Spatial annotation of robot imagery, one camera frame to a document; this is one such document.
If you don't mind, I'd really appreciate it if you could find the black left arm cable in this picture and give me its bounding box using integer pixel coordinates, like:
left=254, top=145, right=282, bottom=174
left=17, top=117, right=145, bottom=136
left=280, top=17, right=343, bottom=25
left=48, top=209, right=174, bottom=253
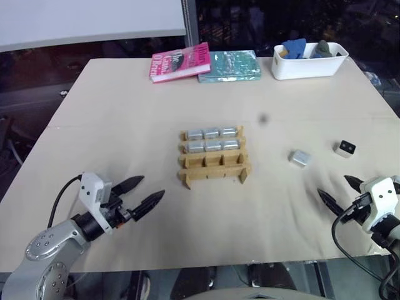
left=46, top=176, right=84, bottom=229

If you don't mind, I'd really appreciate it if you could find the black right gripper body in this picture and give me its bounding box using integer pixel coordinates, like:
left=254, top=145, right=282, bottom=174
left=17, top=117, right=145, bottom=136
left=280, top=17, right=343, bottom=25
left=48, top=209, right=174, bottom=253
left=340, top=191, right=373, bottom=225

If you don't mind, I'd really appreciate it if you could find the pink hardcover book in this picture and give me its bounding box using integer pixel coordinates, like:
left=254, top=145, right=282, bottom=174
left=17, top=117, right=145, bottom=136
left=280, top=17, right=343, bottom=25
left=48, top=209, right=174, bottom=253
left=151, top=41, right=213, bottom=84

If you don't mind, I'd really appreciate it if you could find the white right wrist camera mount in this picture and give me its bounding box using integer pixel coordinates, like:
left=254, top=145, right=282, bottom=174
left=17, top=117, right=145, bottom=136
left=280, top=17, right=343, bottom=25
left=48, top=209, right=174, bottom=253
left=359, top=176, right=400, bottom=234

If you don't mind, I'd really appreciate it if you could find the white board panel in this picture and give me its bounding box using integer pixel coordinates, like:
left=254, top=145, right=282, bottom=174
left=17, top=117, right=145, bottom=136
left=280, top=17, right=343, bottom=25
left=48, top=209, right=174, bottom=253
left=0, top=0, right=187, bottom=53

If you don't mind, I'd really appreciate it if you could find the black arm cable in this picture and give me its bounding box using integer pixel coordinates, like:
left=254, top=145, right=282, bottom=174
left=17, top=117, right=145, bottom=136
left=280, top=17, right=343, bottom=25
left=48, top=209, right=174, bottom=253
left=46, top=176, right=84, bottom=229
left=331, top=194, right=400, bottom=300

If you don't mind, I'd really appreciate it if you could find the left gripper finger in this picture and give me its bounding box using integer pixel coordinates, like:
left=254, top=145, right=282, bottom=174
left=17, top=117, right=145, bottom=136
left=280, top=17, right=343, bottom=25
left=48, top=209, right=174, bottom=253
left=130, top=189, right=166, bottom=223
left=112, top=175, right=146, bottom=198

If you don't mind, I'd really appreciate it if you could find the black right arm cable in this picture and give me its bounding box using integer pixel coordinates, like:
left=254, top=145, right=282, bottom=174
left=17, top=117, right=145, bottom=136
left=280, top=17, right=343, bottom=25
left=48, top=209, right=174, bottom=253
left=331, top=194, right=400, bottom=300

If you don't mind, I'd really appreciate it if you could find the wooden slotted tray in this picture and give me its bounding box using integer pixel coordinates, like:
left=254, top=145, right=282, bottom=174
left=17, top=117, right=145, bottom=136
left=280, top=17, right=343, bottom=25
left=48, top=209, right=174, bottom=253
left=177, top=124, right=254, bottom=191

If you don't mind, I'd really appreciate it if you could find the white plastic basket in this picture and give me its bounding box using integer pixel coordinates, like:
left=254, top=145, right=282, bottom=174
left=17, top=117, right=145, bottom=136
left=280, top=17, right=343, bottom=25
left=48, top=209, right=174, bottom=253
left=271, top=41, right=349, bottom=81

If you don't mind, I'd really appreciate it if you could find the blue cloth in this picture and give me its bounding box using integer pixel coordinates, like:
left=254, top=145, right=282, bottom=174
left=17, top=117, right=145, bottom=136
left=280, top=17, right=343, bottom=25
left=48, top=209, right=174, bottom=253
left=282, top=37, right=324, bottom=60

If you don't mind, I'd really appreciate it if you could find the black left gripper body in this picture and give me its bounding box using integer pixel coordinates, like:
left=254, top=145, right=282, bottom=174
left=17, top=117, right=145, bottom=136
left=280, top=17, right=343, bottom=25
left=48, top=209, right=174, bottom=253
left=101, top=194, right=133, bottom=231

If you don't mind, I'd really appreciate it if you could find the dark rounded shape under table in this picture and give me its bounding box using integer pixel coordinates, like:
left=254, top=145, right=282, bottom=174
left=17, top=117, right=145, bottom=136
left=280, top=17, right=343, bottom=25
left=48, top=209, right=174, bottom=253
left=174, top=265, right=218, bottom=296
left=246, top=261, right=296, bottom=292

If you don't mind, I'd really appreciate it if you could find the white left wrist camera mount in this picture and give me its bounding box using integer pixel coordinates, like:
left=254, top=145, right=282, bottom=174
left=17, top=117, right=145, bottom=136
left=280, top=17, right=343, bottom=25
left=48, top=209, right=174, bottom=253
left=79, top=171, right=114, bottom=236

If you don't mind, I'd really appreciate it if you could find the small white black cube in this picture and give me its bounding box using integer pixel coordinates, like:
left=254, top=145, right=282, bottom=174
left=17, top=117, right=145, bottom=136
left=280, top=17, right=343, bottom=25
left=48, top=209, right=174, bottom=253
left=332, top=140, right=358, bottom=160

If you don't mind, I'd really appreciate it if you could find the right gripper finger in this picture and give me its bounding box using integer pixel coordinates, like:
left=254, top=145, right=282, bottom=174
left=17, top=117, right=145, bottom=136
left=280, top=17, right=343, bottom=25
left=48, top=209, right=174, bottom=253
left=316, top=187, right=345, bottom=217
left=343, top=174, right=364, bottom=192

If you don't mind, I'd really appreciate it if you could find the grey vertical post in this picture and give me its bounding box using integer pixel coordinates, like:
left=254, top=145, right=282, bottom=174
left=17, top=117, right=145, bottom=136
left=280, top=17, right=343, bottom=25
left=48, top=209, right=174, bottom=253
left=181, top=0, right=199, bottom=48

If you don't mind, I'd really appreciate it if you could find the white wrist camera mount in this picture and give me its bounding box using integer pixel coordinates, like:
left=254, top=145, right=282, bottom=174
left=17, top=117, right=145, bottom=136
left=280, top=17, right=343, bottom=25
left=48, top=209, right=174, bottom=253
left=359, top=176, right=400, bottom=234
left=79, top=171, right=114, bottom=236

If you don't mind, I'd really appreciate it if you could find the teal patterned book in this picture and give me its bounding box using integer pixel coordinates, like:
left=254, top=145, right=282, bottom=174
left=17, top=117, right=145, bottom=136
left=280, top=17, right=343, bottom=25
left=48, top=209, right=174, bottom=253
left=197, top=49, right=263, bottom=84

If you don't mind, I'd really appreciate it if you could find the dark grey soft item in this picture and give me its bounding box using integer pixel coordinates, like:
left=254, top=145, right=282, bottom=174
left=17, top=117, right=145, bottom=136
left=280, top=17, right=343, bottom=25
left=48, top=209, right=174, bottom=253
left=314, top=39, right=333, bottom=59

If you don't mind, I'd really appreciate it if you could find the beige rounded robot body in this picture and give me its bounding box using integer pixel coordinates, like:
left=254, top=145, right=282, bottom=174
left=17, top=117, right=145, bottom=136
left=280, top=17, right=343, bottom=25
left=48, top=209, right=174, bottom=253
left=186, top=287, right=309, bottom=300

